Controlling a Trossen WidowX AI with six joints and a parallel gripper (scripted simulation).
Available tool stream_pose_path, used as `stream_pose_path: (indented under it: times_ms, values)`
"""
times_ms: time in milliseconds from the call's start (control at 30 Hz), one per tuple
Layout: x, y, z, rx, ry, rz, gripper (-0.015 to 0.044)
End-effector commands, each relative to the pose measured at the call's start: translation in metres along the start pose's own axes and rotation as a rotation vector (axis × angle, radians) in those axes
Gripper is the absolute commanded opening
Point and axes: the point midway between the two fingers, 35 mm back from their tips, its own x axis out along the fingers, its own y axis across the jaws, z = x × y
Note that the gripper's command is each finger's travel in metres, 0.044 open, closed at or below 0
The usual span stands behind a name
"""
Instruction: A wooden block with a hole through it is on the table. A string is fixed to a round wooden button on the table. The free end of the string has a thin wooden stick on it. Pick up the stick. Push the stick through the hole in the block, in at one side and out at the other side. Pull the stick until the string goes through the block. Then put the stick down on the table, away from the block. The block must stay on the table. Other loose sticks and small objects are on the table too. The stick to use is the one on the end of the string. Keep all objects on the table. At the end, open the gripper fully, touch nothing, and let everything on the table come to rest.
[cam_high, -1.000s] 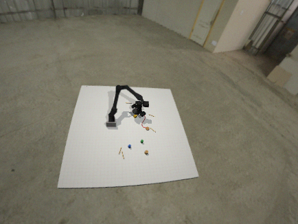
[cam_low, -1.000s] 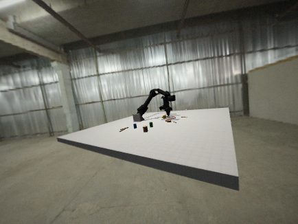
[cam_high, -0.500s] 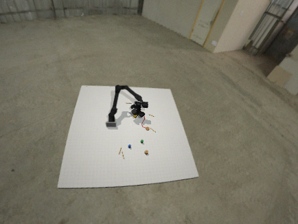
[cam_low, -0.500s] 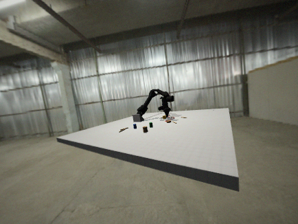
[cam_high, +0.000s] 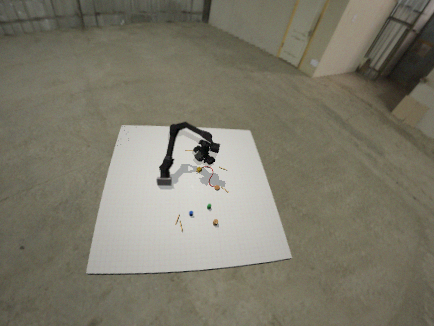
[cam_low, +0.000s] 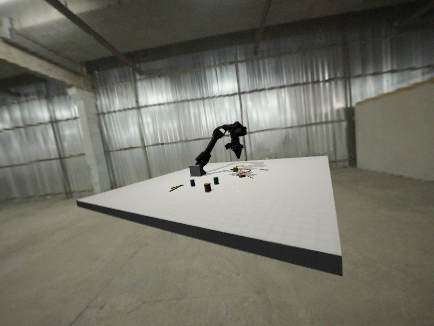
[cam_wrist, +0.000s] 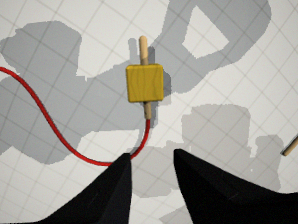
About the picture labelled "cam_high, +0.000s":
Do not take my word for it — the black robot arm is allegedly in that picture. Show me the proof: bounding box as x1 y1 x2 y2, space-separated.
159 122 220 178

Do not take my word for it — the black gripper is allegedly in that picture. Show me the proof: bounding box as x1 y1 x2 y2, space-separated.
193 145 215 165

